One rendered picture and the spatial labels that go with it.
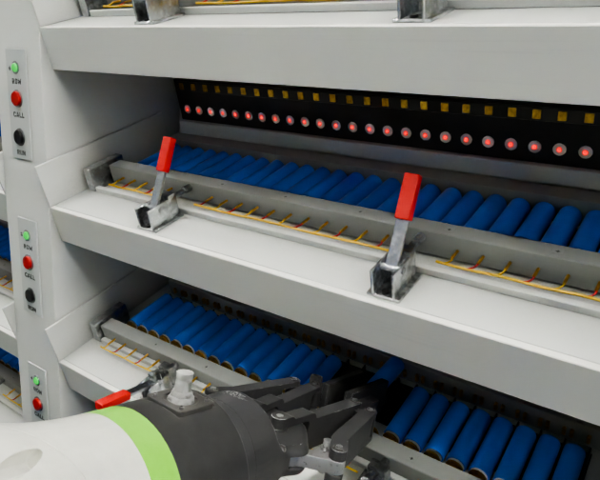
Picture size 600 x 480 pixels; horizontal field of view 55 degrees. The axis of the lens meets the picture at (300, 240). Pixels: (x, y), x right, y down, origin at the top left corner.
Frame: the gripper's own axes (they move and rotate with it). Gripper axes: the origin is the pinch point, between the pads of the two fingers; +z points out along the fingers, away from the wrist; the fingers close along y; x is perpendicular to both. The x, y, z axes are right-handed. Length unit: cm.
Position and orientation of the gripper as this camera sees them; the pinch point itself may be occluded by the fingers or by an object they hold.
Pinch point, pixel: (353, 396)
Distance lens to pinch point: 55.2
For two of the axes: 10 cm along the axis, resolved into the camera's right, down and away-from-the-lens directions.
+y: -8.1, -2.0, 5.5
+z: 5.6, 0.3, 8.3
